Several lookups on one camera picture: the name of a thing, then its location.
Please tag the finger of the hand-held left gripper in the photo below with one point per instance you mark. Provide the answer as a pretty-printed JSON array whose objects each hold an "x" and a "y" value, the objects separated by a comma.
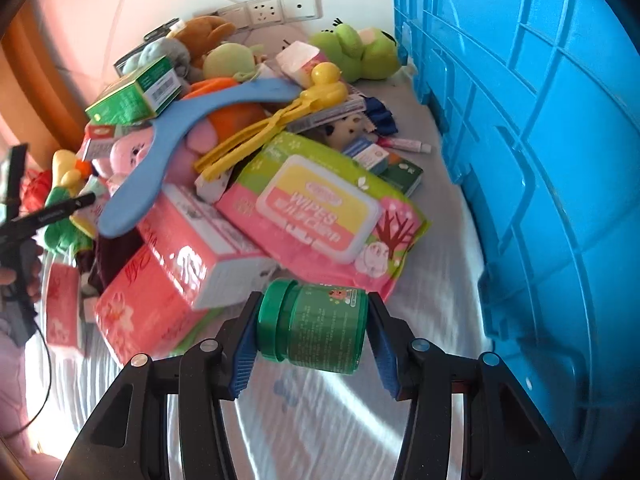
[
  {"x": 17, "y": 175},
  {"x": 55, "y": 212}
]

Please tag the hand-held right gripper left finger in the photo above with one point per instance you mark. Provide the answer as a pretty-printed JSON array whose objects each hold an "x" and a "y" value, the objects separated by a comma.
[{"x": 245, "y": 360}]

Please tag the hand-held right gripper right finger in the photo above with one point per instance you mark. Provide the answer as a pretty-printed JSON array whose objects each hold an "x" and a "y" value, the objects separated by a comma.
[{"x": 385, "y": 360}]

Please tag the green plastic jar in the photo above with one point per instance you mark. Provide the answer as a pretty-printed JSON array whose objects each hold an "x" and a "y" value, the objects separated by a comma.
[{"x": 315, "y": 327}]

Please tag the blue plastic crate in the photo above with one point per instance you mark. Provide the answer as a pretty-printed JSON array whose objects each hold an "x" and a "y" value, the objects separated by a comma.
[{"x": 550, "y": 160}]

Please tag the person's left hand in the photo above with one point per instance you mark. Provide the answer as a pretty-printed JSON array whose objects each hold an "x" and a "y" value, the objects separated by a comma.
[{"x": 35, "y": 270}]

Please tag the green and yellow plush toy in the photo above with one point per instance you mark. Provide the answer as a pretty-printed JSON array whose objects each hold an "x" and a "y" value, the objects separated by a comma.
[{"x": 62, "y": 175}]

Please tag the pink floral tissue pack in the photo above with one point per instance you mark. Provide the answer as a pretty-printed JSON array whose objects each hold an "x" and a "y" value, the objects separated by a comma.
[
  {"x": 62, "y": 305},
  {"x": 140, "y": 315},
  {"x": 200, "y": 255}
]

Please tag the grey striped cloth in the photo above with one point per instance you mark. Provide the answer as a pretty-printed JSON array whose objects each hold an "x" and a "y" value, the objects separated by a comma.
[{"x": 325, "y": 410}]

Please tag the small orange white box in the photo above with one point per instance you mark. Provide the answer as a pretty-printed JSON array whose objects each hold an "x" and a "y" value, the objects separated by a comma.
[{"x": 97, "y": 142}]

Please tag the pink plush toy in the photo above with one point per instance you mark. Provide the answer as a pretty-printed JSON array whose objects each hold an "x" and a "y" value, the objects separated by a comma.
[{"x": 130, "y": 152}]

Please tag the blue boomerang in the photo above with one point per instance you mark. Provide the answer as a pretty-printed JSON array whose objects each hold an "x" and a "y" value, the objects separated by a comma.
[{"x": 165, "y": 135}]

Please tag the green cardboard box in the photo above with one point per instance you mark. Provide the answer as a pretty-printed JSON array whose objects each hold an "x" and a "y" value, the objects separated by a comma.
[{"x": 130, "y": 92}]

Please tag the pink green wet wipes pack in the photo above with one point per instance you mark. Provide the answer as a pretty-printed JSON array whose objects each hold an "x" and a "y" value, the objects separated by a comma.
[{"x": 320, "y": 210}]

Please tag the dark green small box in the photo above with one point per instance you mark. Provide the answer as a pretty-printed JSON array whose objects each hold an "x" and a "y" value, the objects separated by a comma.
[{"x": 402, "y": 175}]

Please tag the grey plush toy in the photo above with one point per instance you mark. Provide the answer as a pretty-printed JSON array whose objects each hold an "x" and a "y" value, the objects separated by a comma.
[{"x": 160, "y": 52}]

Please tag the orange carrot plush toy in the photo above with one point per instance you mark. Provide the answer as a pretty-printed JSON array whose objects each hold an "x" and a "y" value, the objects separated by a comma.
[{"x": 235, "y": 120}]

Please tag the white blue small box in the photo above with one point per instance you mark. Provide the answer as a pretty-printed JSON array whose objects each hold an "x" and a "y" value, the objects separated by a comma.
[{"x": 367, "y": 155}]

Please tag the pink tube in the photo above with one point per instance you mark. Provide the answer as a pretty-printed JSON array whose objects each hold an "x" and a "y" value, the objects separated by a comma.
[{"x": 405, "y": 144}]

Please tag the light green plush toy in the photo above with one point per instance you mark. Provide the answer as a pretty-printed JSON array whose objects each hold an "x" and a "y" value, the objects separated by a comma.
[{"x": 227, "y": 60}]

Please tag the black white spotted plush toy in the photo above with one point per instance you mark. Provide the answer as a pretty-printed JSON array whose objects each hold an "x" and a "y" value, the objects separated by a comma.
[{"x": 345, "y": 130}]

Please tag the brown plush toy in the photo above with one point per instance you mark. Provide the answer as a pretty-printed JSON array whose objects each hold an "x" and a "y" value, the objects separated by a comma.
[{"x": 205, "y": 32}]

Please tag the dark blue cloth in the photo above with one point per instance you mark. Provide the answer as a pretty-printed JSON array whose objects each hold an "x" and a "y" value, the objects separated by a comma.
[{"x": 377, "y": 112}]

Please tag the grey flat packet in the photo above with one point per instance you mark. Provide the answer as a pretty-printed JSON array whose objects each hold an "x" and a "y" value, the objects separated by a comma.
[{"x": 332, "y": 110}]

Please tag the yellow duck tongs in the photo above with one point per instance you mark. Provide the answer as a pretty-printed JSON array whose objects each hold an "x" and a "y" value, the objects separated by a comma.
[{"x": 320, "y": 87}]

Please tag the white pink small box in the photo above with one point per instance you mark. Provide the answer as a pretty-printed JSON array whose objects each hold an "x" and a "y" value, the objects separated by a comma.
[{"x": 297, "y": 60}]

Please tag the green frog plush toy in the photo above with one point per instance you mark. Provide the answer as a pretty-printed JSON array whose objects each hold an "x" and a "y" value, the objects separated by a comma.
[{"x": 365, "y": 55}]

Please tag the white wall switch plate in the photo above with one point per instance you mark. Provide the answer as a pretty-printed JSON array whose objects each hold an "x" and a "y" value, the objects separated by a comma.
[{"x": 302, "y": 5}]

